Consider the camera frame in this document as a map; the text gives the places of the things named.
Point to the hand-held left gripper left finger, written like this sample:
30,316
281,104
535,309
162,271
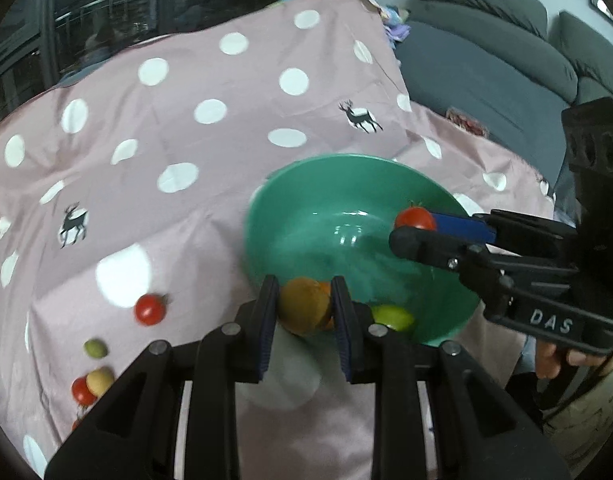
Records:
269,330

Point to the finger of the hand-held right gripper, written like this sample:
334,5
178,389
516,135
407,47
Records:
421,245
461,227

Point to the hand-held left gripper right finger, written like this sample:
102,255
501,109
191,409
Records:
342,330

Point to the red cherry tomato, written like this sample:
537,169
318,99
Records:
414,219
80,392
149,310

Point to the orange tomato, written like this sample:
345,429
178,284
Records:
304,307
327,292

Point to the large green tomato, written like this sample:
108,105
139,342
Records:
394,317

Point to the green bowl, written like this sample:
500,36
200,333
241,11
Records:
326,210

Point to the small yellow tomato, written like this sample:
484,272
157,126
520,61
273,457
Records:
101,380

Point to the small green tomato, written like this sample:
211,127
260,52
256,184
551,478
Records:
95,348

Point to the person's right forearm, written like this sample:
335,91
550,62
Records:
586,420

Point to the person's right hand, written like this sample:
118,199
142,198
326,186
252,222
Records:
549,360

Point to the red patterned cushion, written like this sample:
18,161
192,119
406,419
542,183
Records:
466,122

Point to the pink polka-dot cloth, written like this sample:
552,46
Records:
186,235

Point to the grey sofa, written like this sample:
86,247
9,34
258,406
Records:
461,70

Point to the colourful purple cloth pile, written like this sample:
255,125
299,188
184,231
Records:
396,30

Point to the dark framed window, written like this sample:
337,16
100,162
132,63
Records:
111,0

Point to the wall picture frame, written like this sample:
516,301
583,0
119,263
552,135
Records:
601,5

